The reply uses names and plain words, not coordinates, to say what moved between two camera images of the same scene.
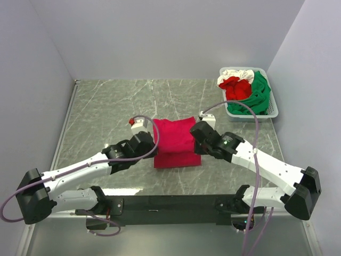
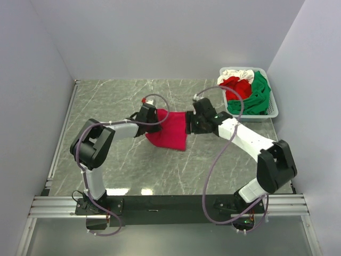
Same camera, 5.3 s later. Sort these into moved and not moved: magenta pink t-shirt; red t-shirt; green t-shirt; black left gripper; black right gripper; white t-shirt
Moved: black right gripper; black left gripper; magenta pink t-shirt
Not moved: white t-shirt; red t-shirt; green t-shirt
